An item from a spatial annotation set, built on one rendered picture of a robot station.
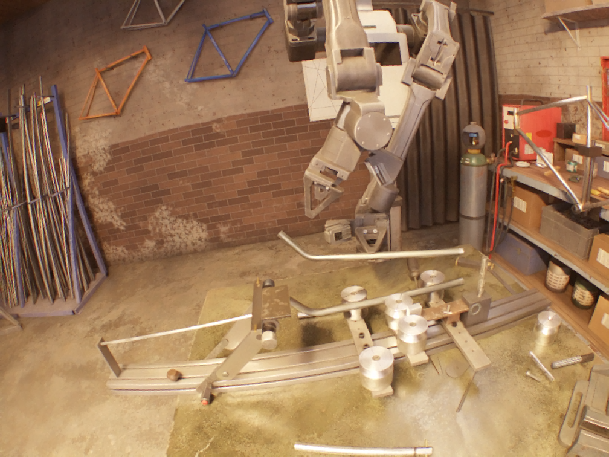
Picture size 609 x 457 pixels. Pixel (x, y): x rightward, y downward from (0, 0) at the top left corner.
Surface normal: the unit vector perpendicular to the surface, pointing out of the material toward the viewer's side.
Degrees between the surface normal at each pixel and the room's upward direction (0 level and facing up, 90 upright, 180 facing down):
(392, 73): 90
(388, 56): 90
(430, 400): 0
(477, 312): 90
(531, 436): 0
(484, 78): 90
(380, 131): 100
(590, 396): 0
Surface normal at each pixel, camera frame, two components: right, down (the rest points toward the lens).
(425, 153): -0.71, 0.35
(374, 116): 0.14, 0.52
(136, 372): -0.14, -0.92
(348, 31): 0.10, 0.23
